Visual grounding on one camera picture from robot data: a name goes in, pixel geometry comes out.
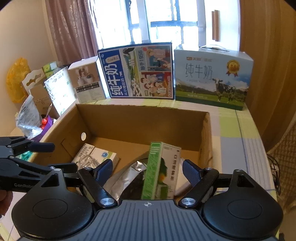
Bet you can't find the green white spray box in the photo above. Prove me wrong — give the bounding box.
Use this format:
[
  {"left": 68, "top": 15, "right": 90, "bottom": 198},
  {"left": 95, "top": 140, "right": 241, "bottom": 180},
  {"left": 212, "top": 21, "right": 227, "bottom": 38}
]
[{"left": 141, "top": 142, "right": 181, "bottom": 200}]

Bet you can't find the clear bag with metal hooks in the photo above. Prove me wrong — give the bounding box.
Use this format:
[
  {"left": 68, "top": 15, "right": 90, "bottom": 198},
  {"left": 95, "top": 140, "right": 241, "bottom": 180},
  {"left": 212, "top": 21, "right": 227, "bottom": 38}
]
[{"left": 74, "top": 155, "right": 100, "bottom": 170}]

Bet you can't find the white ointment box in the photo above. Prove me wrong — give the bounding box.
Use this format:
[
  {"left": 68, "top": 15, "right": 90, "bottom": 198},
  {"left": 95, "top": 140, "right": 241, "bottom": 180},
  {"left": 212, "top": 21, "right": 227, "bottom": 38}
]
[{"left": 72, "top": 143, "right": 95, "bottom": 163}]

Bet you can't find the person left hand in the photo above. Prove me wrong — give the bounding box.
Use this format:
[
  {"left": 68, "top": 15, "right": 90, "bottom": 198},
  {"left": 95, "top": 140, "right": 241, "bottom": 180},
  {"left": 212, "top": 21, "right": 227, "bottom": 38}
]
[{"left": 0, "top": 190, "right": 13, "bottom": 216}]

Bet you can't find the clear printed plastic bag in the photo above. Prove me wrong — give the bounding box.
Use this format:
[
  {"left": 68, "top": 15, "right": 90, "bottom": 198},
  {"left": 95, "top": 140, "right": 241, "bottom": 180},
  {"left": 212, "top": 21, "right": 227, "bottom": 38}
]
[{"left": 15, "top": 95, "right": 42, "bottom": 139}]

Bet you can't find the small brown cardboard box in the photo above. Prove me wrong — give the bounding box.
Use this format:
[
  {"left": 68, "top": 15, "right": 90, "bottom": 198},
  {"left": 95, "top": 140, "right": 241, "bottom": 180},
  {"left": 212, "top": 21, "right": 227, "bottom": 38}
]
[{"left": 30, "top": 84, "right": 59, "bottom": 119}]

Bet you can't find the checked tablecloth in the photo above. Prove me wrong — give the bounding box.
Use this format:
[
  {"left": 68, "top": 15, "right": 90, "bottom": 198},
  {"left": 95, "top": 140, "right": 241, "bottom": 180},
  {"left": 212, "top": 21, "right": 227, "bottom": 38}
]
[{"left": 0, "top": 98, "right": 278, "bottom": 241}]

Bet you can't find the silver foil pouch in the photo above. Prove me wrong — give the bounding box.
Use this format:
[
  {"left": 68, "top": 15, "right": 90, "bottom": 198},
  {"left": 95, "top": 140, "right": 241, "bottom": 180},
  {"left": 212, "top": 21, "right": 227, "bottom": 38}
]
[{"left": 103, "top": 158, "right": 148, "bottom": 203}]

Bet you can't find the white cutout cardboard piece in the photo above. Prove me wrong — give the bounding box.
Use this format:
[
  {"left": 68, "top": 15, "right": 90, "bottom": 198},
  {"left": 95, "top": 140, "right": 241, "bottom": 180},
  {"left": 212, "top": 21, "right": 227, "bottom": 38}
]
[{"left": 22, "top": 68, "right": 46, "bottom": 95}]

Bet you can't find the white patterned flat box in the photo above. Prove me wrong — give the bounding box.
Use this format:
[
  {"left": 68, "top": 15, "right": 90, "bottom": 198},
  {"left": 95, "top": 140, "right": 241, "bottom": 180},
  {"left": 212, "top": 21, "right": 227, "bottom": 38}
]
[{"left": 44, "top": 67, "right": 76, "bottom": 116}]

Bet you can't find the white blue medicine box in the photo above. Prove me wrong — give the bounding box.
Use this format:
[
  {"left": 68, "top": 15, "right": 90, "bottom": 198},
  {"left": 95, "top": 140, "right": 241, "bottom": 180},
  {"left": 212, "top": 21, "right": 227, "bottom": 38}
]
[{"left": 90, "top": 147, "right": 119, "bottom": 170}]

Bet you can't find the yellow plastic bag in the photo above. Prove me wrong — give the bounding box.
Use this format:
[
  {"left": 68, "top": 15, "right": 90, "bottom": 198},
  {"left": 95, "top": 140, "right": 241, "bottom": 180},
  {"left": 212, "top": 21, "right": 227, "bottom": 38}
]
[{"left": 6, "top": 57, "right": 31, "bottom": 103}]

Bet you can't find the wicker chair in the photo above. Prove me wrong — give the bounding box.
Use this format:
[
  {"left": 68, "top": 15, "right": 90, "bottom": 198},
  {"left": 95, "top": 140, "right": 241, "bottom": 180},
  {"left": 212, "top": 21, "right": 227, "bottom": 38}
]
[{"left": 267, "top": 120, "right": 295, "bottom": 213}]

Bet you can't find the white small appliance box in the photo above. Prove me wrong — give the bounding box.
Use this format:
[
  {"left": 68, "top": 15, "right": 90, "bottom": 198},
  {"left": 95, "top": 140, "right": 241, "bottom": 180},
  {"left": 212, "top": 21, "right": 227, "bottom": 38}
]
[{"left": 68, "top": 56, "right": 106, "bottom": 104}]

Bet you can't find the pink curtain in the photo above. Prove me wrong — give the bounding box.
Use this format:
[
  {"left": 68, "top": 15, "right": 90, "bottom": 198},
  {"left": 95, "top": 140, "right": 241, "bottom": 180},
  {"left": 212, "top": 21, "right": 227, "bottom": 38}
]
[{"left": 45, "top": 1, "right": 99, "bottom": 64}]

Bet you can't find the green cow milk carton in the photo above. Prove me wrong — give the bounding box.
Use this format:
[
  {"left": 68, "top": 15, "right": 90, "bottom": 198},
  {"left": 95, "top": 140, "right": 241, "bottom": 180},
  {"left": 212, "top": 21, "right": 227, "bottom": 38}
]
[{"left": 174, "top": 45, "right": 253, "bottom": 110}]

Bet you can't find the blue milk carton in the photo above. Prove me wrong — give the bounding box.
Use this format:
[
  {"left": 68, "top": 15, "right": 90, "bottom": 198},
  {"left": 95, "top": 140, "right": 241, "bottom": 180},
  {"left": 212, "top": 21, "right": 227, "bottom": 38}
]
[{"left": 97, "top": 42, "right": 175, "bottom": 99}]

